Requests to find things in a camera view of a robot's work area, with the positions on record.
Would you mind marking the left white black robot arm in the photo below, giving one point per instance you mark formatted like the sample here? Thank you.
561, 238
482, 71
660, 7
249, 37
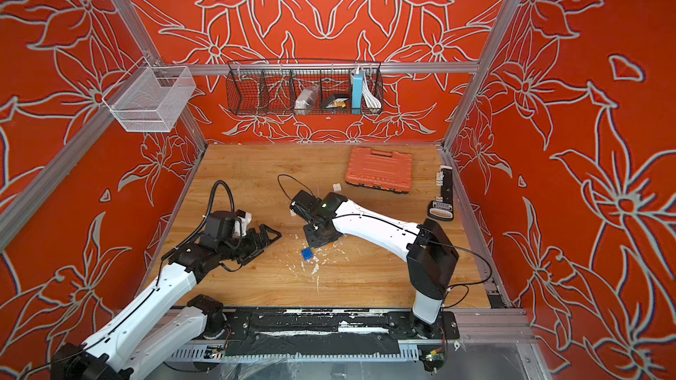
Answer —
129, 347

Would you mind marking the black wire wall basket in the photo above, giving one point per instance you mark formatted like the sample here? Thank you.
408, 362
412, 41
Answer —
262, 89

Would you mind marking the black handheld scraper tool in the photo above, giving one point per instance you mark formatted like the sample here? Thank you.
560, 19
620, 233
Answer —
442, 207

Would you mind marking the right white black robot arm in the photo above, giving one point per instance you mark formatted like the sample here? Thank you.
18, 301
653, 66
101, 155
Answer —
430, 256

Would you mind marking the clear plastic wall bin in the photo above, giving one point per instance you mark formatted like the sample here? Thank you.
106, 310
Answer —
151, 100

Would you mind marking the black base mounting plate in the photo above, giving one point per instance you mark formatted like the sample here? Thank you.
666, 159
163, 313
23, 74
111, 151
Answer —
315, 332

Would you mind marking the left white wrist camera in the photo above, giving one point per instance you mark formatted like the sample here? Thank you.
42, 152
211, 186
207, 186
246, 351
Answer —
241, 221

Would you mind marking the silver packet in basket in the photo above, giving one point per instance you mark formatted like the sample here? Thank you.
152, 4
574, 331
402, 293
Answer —
307, 100

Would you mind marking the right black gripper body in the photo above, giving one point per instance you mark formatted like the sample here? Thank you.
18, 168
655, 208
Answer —
335, 233

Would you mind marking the blue lego brick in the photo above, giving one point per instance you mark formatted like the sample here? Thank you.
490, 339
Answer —
307, 254

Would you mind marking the light blue box in basket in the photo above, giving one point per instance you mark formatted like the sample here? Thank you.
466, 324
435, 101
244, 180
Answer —
357, 92

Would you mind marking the orange plastic tool case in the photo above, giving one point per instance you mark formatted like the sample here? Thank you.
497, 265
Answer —
384, 170

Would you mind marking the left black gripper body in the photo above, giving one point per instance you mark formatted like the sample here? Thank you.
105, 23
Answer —
255, 246

